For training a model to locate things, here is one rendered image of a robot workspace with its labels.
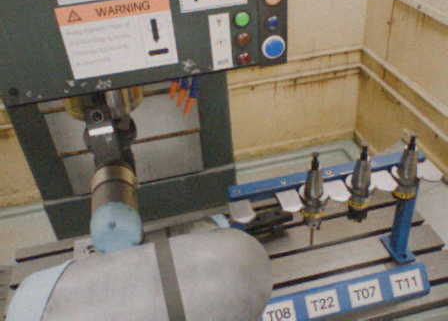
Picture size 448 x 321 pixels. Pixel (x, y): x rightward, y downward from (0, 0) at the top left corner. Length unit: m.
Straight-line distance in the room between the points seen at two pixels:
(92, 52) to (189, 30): 0.15
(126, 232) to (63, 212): 1.03
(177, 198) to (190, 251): 1.31
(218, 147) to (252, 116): 0.44
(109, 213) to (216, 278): 0.35
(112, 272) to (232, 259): 0.10
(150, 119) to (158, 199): 0.35
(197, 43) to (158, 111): 0.78
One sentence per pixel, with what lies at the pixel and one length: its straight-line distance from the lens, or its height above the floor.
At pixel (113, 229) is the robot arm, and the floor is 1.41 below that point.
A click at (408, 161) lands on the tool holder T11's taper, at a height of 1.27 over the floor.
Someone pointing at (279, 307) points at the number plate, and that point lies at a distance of 1.16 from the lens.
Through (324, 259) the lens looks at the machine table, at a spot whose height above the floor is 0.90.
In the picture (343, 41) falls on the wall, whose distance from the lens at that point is 2.03.
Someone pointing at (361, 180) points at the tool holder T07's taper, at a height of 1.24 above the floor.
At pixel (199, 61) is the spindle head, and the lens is 0.73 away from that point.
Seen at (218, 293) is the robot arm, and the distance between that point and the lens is 0.40.
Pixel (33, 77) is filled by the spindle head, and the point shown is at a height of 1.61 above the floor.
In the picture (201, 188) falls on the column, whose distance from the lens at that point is 1.71.
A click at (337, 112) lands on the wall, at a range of 2.19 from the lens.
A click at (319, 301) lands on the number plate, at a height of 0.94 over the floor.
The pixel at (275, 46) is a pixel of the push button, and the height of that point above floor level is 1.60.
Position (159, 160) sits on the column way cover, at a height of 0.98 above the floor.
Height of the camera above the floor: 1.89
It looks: 35 degrees down
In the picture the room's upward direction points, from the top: 6 degrees counter-clockwise
